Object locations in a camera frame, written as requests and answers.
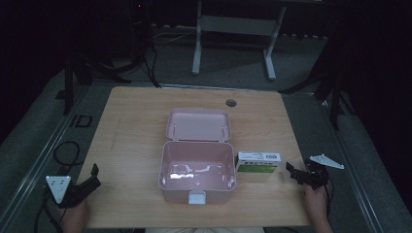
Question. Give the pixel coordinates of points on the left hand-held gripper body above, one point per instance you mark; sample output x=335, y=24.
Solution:
x=69, y=191

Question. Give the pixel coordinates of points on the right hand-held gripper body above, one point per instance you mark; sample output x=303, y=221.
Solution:
x=315, y=171

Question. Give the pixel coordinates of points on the white and green medicine box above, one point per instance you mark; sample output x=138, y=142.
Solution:
x=257, y=161

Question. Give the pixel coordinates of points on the pink plastic storage box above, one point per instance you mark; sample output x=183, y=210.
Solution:
x=197, y=161

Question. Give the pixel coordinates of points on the person's left hand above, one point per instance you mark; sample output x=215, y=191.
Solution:
x=74, y=218

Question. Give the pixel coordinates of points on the person's right hand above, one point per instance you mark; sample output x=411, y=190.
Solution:
x=316, y=202

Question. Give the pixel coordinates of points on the black metal stand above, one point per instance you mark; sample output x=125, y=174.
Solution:
x=327, y=81
x=73, y=74

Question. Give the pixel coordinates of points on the black floor bracket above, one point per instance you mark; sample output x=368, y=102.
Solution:
x=81, y=121

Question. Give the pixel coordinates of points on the white metal desk frame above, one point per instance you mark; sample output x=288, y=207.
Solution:
x=235, y=35

